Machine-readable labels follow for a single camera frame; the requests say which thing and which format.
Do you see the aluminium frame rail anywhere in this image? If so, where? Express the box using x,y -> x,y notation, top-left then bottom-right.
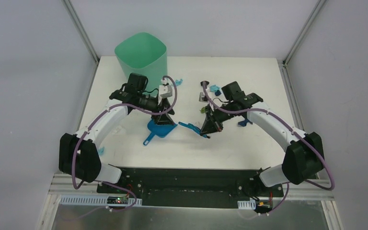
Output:
48,173 -> 334,201

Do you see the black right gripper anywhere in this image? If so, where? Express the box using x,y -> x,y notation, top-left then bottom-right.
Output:
200,102 -> 237,136

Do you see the black paper scrap top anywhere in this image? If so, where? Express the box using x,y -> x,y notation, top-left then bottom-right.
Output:
200,80 -> 209,87

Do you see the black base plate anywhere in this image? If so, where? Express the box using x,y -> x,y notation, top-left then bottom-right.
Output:
66,166 -> 315,209

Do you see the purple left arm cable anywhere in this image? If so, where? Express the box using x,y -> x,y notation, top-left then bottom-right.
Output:
71,75 -> 178,190

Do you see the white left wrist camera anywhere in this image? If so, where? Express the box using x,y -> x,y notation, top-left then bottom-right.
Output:
158,80 -> 174,100

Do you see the blue hand brush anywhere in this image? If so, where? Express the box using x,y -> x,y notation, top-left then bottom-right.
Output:
178,122 -> 210,138

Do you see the green plastic bin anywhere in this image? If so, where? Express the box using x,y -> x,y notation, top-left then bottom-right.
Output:
115,32 -> 168,96

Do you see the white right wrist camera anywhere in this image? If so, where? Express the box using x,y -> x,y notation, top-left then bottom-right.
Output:
199,92 -> 208,103

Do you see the dark blue scrap right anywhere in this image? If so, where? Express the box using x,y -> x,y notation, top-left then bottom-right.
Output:
237,119 -> 253,127

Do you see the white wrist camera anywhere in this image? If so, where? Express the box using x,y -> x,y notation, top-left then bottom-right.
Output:
199,92 -> 208,103
158,80 -> 174,100

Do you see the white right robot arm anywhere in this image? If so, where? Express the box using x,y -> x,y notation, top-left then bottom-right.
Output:
200,81 -> 325,196

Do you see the light blue scrap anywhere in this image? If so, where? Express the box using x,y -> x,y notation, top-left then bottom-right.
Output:
209,85 -> 220,92
175,79 -> 183,86
98,147 -> 105,156

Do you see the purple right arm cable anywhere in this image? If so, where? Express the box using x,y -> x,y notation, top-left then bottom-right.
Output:
202,81 -> 335,219

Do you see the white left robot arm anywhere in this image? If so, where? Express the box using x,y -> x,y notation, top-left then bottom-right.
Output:
58,73 -> 178,194

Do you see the blue plastic dustpan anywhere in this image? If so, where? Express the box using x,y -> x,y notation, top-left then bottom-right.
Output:
143,120 -> 177,146

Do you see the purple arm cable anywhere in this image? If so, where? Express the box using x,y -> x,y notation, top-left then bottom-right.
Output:
71,75 -> 178,190
202,81 -> 335,219

